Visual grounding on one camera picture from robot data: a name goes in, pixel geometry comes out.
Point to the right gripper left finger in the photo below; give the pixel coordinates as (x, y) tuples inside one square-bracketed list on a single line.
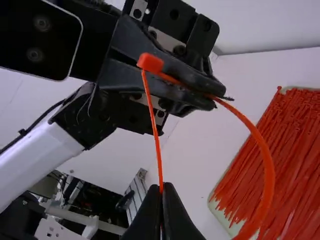
[(150, 215)]

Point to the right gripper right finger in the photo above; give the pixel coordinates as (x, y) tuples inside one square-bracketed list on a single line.
[(177, 217)]

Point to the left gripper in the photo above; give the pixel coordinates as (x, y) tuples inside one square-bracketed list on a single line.
[(170, 12)]

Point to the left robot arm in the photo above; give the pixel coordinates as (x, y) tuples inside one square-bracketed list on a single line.
[(37, 155)]

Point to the silver rails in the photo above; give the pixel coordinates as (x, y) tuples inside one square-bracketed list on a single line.
[(137, 190)]

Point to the pale tray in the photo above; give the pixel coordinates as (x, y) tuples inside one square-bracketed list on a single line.
[(215, 208)]

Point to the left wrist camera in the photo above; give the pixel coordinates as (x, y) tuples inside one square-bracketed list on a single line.
[(37, 37)]

